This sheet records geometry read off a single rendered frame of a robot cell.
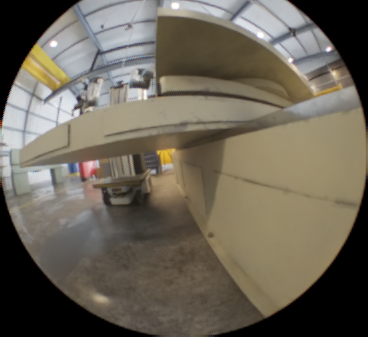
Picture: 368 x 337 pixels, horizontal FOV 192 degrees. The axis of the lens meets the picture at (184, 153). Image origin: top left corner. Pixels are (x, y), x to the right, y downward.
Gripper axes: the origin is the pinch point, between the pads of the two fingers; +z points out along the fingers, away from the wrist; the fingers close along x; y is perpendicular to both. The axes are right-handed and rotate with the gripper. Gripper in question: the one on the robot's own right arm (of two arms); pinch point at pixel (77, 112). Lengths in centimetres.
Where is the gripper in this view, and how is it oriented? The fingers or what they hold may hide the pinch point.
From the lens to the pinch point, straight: 121.8
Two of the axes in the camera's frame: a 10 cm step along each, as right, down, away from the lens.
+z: 3.7, 8.7, -3.3
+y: -2.2, 4.3, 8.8
